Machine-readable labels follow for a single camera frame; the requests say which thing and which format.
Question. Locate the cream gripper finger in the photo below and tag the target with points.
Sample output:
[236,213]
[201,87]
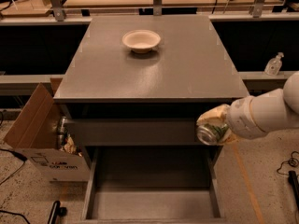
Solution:
[229,138]
[215,116]

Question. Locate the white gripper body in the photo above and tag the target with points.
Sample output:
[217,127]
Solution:
[239,118]

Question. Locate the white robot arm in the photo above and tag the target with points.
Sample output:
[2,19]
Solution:
[280,107]

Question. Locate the grey drawer cabinet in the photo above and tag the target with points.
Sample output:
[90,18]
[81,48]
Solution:
[113,96]

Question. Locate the open grey middle drawer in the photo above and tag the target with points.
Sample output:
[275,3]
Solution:
[153,185]

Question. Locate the clear sanitizer pump bottle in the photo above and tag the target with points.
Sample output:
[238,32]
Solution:
[273,66]

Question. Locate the white paper bowl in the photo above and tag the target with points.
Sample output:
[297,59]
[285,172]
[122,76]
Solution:
[141,41]

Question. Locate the cardboard box with trash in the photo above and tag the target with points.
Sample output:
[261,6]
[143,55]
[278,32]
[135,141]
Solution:
[34,134]

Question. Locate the metal railing frame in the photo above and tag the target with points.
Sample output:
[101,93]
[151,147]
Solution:
[59,10]

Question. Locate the black tool handle on floor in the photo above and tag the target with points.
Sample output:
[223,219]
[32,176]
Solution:
[56,213]

